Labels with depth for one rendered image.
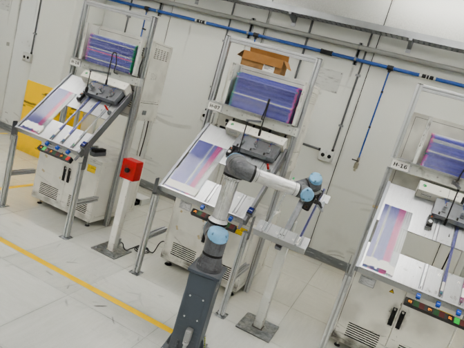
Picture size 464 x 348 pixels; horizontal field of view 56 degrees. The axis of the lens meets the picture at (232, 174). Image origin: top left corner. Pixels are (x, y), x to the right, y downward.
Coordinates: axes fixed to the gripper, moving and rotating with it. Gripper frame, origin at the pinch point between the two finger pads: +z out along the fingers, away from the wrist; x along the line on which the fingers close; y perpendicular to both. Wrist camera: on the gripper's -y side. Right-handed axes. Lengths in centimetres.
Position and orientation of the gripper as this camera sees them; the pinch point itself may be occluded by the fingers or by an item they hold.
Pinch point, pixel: (311, 207)
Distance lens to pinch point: 283.4
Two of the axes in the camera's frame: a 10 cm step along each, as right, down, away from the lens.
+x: -8.1, -4.4, 3.8
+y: 5.7, -7.4, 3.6
